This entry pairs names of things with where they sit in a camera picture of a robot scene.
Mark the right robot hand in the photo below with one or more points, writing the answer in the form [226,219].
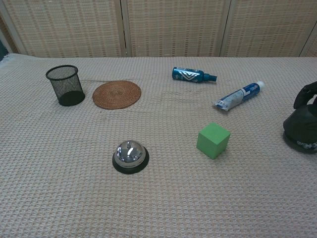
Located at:
[303,95]

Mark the dark green dome object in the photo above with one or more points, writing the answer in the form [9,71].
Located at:
[301,126]

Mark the blue white toothpaste tube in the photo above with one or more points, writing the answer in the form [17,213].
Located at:
[235,98]

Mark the green foam cube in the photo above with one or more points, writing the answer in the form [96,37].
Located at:
[213,141]

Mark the blue spray bottle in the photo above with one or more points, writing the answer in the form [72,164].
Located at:
[185,74]

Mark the woven bamboo folding screen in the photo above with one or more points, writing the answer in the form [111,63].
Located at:
[173,27]

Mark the beige waffle tablecloth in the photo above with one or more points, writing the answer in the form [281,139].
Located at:
[158,193]

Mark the silver call bell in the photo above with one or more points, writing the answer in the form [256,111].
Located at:
[128,153]

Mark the round woven rattan coaster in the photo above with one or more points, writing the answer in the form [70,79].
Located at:
[116,94]

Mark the black mesh pen holder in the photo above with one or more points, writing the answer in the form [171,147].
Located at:
[70,98]

